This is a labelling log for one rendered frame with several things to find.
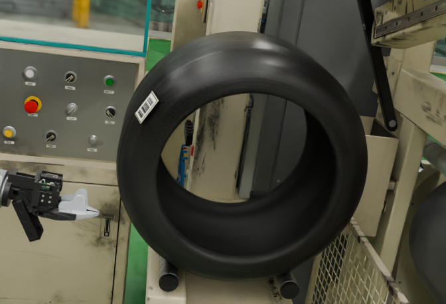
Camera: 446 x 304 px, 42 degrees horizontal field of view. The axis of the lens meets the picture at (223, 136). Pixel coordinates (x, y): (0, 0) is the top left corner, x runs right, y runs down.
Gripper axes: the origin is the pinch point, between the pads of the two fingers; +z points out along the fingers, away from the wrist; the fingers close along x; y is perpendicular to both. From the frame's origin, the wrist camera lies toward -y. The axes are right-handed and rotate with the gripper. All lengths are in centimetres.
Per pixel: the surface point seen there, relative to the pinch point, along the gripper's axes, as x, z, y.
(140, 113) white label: -9.8, 5.2, 29.6
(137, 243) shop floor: 163, 24, -98
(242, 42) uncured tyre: -4, 23, 48
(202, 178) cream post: 26.0, 26.8, 3.7
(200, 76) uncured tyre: -10.6, 15.1, 40.1
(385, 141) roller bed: 19, 71, 28
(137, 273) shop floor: 133, 26, -98
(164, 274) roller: -10.1, 18.2, -5.9
